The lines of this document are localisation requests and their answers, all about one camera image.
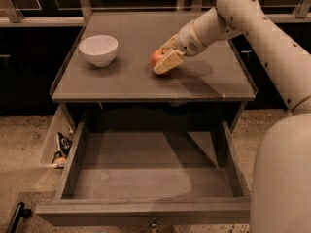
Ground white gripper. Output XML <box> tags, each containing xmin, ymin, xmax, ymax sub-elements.
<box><xmin>161</xmin><ymin>22</ymin><xmax>206</xmax><ymax>72</ymax></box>

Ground red apple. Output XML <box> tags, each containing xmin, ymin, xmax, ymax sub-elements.
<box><xmin>151</xmin><ymin>49</ymin><xmax>169</xmax><ymax>75</ymax></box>

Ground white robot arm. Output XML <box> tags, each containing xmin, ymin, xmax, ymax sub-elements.
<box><xmin>151</xmin><ymin>0</ymin><xmax>311</xmax><ymax>233</ymax></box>

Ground grey cabinet with glass top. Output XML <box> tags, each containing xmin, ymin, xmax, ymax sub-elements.
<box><xmin>52</xmin><ymin>12</ymin><xmax>257</xmax><ymax>131</ymax></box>

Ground open grey top drawer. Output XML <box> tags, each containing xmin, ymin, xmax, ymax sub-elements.
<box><xmin>35</xmin><ymin>111</ymin><xmax>250</xmax><ymax>226</ymax></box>

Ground metal drawer knob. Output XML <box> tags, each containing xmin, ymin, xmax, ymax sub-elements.
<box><xmin>150</xmin><ymin>216</ymin><xmax>159</xmax><ymax>229</ymax></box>

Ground white ceramic bowl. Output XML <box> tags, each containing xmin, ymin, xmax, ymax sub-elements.
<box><xmin>79</xmin><ymin>35</ymin><xmax>119</xmax><ymax>67</ymax></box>

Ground snack packets in bin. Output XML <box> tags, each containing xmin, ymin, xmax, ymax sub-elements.
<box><xmin>51</xmin><ymin>132</ymin><xmax>72</xmax><ymax>169</ymax></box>

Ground black handle object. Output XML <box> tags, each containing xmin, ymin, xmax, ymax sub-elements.
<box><xmin>6</xmin><ymin>202</ymin><xmax>32</xmax><ymax>233</ymax></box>

